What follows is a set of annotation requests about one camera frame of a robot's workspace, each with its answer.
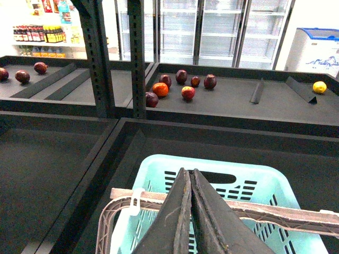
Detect dark red fruit far left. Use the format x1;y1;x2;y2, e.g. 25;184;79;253
0;68;9;81

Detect white chest freezer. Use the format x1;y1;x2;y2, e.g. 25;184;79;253
284;28;338;78

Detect dark red fruit front left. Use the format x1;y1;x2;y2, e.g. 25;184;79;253
145;92;159;108

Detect dark red fruit back centre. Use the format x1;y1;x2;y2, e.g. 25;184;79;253
175;69;188;85

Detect dark red fruit left back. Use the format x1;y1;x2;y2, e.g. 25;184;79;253
33;61;48;75

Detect dark red fruit right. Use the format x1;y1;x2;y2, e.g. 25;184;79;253
204;74;217;90

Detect black shelf upright left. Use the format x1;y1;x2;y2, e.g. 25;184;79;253
72;0;115;118

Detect yellow lemon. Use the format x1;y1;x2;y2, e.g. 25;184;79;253
313;81;327;94

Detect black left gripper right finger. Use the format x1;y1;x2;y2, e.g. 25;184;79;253
190;169;274;253

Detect glass door refrigerator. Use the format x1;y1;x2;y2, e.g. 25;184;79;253
114;0;296;71

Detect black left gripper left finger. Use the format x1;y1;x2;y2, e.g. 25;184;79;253
133;168;192;253

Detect red yellow apple on shelf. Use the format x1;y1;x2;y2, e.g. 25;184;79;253
181;86;195;101

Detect light blue plastic basket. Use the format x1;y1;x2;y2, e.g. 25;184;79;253
110;155;327;253

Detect small dark red fruit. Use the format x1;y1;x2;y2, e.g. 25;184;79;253
190;76;201;88

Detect grey basket handle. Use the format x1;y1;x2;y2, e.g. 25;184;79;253
95;188;338;253

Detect black shelf divider right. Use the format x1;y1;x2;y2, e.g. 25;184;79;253
286;76;317;104

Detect dark red fruit behind orange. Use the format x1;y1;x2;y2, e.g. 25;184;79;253
159;74;172;88

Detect white zip tie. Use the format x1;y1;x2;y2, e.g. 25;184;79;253
129;188;145;216

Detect black shelf upright right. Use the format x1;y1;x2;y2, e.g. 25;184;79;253
127;1;146;119

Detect black shelf upright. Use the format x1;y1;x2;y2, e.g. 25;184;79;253
127;1;146;119
72;0;115;118

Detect bottles on store shelf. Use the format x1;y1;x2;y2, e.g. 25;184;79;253
12;25;66;43

